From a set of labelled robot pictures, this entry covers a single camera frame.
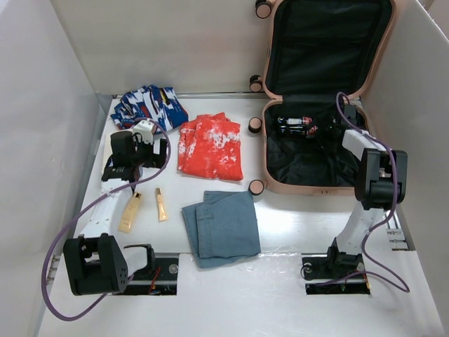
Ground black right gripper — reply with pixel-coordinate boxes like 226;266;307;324
300;109;339;154

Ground cola bottle red cap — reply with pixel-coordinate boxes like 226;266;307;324
277;117;313;127

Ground small cream cosmetic tube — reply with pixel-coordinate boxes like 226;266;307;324
155;187;168;221

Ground large cream cosmetic tube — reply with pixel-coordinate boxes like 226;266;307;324
118;192;142;233

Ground white first aid tin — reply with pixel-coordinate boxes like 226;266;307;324
101;133;112;174

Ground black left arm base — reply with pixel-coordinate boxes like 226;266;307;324
123;255;179;296

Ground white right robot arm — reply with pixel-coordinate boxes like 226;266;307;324
303;93;408;284

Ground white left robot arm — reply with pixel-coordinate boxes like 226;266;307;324
63;131;170;296

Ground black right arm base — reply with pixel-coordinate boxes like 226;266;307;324
301;254;370;295

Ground blue white patterned garment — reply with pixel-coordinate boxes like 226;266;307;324
110;85;189;131

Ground red white patterned garment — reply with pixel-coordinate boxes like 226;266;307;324
177;112;243;181

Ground pink hard-shell suitcase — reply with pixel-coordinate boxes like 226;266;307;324
250;1;396;195

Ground folded blue denim shorts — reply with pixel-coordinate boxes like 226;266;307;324
182;191;261;269

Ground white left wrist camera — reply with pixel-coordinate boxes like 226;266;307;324
132;119;156;145

